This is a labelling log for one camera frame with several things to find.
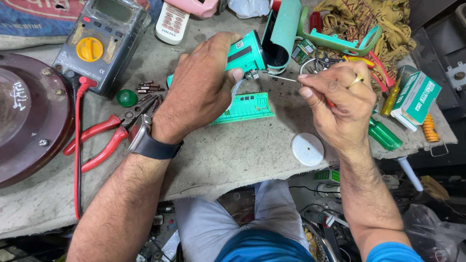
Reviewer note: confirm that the white plastic nozzle tube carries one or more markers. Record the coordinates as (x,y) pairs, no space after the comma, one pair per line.
(409,173)

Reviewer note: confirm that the white plastic bag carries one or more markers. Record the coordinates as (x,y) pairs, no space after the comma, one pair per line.
(249,7)

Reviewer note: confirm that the teal torch side panel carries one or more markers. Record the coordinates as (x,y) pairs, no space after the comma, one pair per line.
(247,107)

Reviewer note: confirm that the orange coiled spring tool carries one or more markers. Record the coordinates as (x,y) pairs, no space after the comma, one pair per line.
(430,129)

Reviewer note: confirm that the person's right hand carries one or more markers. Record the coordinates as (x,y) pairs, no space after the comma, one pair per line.
(346,109)

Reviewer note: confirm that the red multimeter probe lead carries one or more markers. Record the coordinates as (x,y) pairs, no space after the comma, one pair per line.
(76,145)

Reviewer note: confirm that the person's left hand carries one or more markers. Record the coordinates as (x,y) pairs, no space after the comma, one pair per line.
(189,94)

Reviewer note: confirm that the teal mesh torch shell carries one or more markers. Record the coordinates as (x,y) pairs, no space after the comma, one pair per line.
(285,32)

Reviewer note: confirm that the white remote control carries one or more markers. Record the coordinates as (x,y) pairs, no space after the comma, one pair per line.
(172,23)

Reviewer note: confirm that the green round lens cap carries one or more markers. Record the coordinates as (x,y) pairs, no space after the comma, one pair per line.
(126,98)

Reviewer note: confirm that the person's blue shirt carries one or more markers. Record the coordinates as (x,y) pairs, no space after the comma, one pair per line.
(262,251)

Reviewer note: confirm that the tan plastic box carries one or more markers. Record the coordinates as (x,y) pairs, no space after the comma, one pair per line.
(435,187)

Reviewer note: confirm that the clear crumpled plastic bag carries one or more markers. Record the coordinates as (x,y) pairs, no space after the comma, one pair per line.
(433,233)

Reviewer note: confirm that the yellow printed cloth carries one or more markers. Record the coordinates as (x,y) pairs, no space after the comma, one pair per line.
(378,18)

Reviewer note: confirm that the small green battery pack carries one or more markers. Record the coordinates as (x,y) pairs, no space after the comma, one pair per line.
(304,51)

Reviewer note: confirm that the grey digital multimeter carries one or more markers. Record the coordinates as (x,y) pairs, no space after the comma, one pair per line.
(102,40)

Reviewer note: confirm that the black appliance casing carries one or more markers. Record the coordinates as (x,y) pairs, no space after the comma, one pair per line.
(442,47)

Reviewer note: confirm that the pink plastic casing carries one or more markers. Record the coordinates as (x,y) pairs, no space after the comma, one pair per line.
(193,6)

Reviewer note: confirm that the red bottle cap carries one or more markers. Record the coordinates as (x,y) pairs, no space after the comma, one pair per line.
(276,5)

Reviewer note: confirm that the blue printed sack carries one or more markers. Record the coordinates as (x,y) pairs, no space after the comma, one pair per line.
(32,22)

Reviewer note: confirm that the teal torch body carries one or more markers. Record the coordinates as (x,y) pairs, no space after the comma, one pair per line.
(247,54)

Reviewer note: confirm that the white round plastic disc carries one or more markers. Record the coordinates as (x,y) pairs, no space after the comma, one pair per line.
(307,149)

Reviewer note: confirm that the brown round metal cover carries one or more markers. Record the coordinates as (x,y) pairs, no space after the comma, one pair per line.
(32,120)

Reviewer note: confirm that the cluster of screwdriver bits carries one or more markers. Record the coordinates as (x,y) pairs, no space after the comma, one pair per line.
(149,87)

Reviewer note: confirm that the small green carton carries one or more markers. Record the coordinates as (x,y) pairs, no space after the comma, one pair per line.
(327,176)

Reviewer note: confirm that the green white adhesive box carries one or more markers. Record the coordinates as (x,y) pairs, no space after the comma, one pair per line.
(417,96)

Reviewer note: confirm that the person's grey trousers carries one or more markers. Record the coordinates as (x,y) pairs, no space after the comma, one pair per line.
(211,225)

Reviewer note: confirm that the black multimeter probe lead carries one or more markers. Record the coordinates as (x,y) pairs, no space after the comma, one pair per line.
(79,203)

